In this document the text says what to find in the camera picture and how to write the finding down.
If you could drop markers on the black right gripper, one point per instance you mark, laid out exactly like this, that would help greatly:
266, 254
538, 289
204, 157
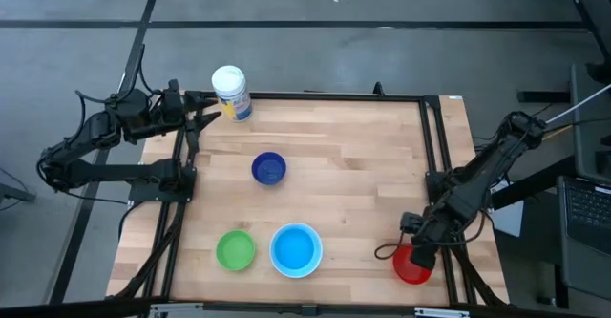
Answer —
425, 251

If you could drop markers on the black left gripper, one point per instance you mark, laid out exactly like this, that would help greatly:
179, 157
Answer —
172, 113

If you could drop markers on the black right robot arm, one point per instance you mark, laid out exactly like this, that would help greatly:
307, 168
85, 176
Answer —
482, 175

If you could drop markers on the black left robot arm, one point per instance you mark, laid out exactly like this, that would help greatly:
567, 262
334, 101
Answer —
95, 132

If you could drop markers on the red bowl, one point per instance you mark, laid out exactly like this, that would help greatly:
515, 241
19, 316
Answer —
406, 268

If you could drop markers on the white wipes canister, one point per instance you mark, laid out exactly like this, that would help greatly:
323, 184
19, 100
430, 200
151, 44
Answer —
232, 94

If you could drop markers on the dark blue bowl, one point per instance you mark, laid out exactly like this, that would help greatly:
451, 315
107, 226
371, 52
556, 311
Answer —
269, 168

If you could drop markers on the white paper sheet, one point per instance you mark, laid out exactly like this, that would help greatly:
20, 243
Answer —
508, 215

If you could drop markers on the large light blue bowl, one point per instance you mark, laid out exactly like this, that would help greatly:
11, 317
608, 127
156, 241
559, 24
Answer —
296, 250

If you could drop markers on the black crossbeam with grey brackets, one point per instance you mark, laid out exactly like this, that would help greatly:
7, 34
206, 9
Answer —
305, 310

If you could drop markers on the green bowl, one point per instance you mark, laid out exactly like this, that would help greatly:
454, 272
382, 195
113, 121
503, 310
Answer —
235, 250

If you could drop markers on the black laptop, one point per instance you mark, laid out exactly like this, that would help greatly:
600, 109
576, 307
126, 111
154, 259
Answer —
587, 222

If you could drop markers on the grey monitor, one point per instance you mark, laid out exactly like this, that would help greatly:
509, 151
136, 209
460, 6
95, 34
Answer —
589, 132

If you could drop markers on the white rod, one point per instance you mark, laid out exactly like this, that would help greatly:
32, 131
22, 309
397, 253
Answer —
580, 102

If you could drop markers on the black desk leg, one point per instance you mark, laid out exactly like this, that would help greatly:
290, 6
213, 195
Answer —
589, 7

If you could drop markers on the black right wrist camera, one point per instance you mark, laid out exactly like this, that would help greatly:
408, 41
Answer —
410, 222

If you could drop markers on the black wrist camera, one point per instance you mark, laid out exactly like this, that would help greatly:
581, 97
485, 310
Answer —
410, 222
173, 90

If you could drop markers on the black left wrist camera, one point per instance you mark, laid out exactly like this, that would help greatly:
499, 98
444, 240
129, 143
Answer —
173, 90

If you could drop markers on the black aluminium table frame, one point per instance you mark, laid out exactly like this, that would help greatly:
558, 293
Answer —
432, 132

